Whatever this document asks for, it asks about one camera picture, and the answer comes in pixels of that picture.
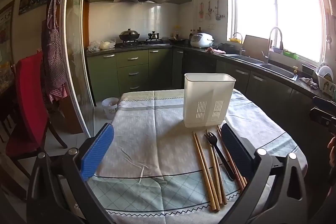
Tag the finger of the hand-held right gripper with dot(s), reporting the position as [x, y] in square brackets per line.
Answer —
[324, 120]
[324, 102]

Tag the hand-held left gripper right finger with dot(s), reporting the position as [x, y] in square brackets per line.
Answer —
[236, 150]

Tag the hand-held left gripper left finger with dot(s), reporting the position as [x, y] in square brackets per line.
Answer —
[97, 153]

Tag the black plastic fork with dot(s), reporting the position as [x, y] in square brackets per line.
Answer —
[221, 158]

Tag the white plastic utensil holder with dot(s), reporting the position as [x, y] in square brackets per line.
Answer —
[204, 98]

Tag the person's right hand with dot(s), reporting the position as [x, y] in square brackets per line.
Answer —
[332, 148]

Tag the dish rack with plates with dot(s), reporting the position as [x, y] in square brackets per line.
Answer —
[326, 79]

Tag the grey rag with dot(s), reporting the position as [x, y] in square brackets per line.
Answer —
[309, 82]

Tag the brass tap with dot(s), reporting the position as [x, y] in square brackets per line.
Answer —
[295, 70]

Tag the grey and green tablecloth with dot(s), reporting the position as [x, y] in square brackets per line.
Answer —
[136, 134]

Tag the white trash bin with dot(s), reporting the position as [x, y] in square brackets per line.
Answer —
[109, 108]

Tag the green plastic container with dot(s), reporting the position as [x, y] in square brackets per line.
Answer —
[291, 54]

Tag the steel kitchen sink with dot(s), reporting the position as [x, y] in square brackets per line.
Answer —
[275, 69]

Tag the tall steel faucet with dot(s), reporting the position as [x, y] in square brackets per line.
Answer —
[273, 32]

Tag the red cushioned wooden chair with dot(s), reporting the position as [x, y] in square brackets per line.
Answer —
[29, 98]

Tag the wooden cutting board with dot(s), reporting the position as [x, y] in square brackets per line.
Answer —
[256, 47]

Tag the green drawer base cabinet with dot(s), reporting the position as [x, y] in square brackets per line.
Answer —
[136, 69]

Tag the small steel faucet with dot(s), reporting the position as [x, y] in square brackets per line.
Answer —
[240, 45]

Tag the pink cloth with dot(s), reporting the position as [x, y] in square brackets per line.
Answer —
[215, 50]

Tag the checkered apron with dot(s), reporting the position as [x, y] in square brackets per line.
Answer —
[53, 56]

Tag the white plastic bags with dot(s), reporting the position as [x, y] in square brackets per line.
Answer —
[101, 46]

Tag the kitchen window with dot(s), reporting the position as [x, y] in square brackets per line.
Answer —
[262, 11]

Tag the glass sliding door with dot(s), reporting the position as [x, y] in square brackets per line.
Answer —
[76, 43]

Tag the white rice cooker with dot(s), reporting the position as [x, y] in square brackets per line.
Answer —
[200, 40]

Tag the gas stove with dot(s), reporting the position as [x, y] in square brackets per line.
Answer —
[144, 43]

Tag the black wok with lid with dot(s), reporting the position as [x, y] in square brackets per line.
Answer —
[129, 35]

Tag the dark sauce bottles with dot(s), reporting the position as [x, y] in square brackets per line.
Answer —
[194, 33]

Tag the small black pot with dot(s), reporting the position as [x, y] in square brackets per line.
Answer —
[153, 35]

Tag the hanging ladle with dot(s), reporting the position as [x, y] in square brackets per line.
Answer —
[209, 10]

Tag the white wall outlet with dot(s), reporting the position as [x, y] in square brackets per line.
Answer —
[211, 27]

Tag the framed wall picture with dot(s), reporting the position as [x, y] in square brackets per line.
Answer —
[6, 29]

